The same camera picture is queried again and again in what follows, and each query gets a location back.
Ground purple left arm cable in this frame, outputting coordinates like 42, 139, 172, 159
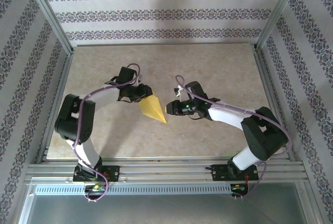
72, 63, 143, 204

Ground small circuit board with wires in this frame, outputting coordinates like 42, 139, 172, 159
85, 184, 107, 193
231, 183, 248, 192

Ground yellow paper sheet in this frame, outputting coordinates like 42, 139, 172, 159
138, 90, 168, 124

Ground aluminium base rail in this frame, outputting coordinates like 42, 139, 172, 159
24, 158, 309, 185

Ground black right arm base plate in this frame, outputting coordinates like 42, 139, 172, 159
211, 164, 259, 182

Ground grey metal sheet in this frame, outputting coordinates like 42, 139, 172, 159
18, 182, 317, 224

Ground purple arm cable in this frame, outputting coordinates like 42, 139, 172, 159
72, 63, 143, 204
174, 75, 293, 201

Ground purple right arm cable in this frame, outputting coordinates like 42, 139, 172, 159
174, 75, 293, 201

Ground grey slotted cable duct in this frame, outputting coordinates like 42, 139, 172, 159
34, 184, 250, 195

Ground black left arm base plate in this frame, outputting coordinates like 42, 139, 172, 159
73, 165, 120, 183

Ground aluminium side rail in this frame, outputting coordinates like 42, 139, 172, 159
35, 52, 75, 164
253, 49, 297, 162

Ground aluminium frame post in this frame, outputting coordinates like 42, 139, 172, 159
254, 0, 305, 53
22, 0, 75, 56

